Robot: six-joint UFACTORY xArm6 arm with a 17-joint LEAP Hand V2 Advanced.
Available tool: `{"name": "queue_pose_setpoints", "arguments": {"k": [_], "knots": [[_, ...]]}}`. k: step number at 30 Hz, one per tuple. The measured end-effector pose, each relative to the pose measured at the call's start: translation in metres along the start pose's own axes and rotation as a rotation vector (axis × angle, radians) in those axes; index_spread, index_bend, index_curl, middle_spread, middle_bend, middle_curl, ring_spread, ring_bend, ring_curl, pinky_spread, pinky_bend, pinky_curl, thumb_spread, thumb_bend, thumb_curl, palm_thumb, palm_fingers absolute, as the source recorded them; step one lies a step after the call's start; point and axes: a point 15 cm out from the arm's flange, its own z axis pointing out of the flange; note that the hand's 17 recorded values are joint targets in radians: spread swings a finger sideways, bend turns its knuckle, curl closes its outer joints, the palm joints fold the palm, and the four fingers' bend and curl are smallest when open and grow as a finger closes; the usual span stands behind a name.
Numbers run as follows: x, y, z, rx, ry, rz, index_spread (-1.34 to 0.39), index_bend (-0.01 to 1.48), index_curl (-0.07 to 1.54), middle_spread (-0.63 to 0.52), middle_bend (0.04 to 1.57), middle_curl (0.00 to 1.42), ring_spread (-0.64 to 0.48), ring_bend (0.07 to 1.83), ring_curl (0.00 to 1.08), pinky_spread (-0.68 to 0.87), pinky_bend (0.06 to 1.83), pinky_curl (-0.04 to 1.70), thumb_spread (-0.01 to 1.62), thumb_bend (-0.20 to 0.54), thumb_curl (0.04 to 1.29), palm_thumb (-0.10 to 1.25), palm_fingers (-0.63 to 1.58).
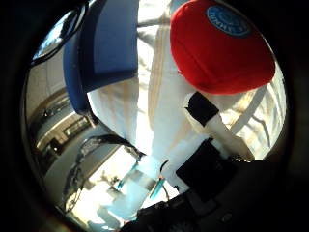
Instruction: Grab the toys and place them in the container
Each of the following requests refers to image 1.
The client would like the red plush toy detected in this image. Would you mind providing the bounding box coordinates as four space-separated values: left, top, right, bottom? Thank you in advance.
169 0 277 96

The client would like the teal cable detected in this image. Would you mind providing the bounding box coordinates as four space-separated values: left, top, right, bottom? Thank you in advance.
116 161 140 190
149 176 167 200

